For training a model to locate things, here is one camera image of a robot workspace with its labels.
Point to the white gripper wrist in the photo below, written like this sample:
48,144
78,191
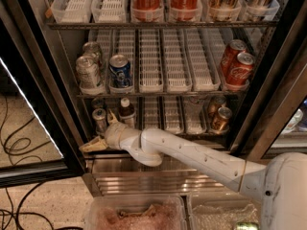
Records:
111,134

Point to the gold can front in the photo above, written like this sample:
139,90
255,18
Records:
221,118

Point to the blue pepsi can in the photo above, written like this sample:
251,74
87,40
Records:
119,67

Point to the silver redbull can rear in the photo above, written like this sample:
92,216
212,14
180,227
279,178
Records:
98,102

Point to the clear plastic bin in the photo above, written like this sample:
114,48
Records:
136,212
220,210

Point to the white can rear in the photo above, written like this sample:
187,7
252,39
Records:
93,48

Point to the red coke can front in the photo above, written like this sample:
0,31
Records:
240,69

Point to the open fridge glass door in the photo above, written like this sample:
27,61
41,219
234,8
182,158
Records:
39,138

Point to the red coke can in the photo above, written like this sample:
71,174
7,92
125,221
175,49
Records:
240,69
232,49

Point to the steel fridge base grille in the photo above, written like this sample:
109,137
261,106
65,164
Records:
117,173

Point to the silver redbull can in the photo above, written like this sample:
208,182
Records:
98,102
99,116

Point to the green can in bin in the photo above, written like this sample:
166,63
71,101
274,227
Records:
246,226

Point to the gold can rear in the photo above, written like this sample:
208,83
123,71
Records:
215,103

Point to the brown bottle white cap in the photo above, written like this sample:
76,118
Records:
127,113

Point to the left clear plastic bin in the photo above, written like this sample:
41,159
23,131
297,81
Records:
136,212

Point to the silver redbull can front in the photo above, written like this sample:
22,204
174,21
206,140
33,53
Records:
99,116

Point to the white can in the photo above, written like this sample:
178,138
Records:
93,48
88,72

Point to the right clear plastic bin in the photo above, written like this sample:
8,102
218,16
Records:
220,210

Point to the white can front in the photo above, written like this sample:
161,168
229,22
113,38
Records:
88,72

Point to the red coke can rear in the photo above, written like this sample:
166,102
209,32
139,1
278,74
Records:
232,49

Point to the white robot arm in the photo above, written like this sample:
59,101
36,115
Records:
280,186

